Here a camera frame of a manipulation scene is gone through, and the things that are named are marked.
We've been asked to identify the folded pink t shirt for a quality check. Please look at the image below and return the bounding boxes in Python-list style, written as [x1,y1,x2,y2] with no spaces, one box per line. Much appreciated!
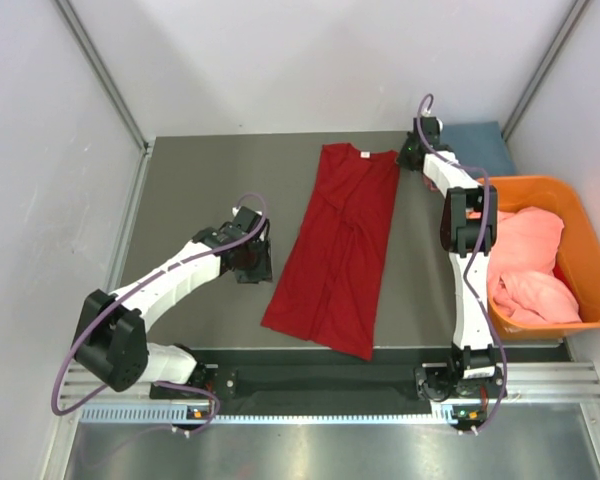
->
[422,176,438,192]

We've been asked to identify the folded blue t shirt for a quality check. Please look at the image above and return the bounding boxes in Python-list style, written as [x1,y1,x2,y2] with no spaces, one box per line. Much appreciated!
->
[440,121,517,177]

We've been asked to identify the grey slotted cable duct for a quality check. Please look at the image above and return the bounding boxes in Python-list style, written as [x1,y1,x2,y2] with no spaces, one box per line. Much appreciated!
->
[79,403,478,426]

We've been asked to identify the red t shirt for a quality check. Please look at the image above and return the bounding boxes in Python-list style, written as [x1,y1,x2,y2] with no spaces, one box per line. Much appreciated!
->
[261,143,400,360]

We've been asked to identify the aluminium frame post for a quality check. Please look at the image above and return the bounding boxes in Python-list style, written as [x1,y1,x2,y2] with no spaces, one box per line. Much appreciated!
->
[501,0,592,142]
[51,0,149,152]

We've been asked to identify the right aluminium frame post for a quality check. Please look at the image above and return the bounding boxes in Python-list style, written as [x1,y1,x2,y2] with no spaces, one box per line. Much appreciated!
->
[501,0,592,142]

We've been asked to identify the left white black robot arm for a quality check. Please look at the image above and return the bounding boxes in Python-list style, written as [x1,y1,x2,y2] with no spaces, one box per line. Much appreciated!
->
[73,206,272,397]

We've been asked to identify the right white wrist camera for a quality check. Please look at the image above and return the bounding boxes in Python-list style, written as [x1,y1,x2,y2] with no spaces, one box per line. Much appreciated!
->
[421,109,444,129]

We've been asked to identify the left aluminium frame post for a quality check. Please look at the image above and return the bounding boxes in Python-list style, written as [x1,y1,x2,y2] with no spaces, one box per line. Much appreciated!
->
[51,0,149,152]

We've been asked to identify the orange plastic bin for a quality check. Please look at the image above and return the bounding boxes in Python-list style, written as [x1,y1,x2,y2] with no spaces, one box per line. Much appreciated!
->
[489,175,600,341]

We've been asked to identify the crumpled pink t shirt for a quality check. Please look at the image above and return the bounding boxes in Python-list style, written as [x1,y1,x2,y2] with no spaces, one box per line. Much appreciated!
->
[488,207,581,326]

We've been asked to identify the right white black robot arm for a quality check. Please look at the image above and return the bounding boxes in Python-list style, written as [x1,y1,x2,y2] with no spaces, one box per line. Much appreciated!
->
[397,114,502,396]

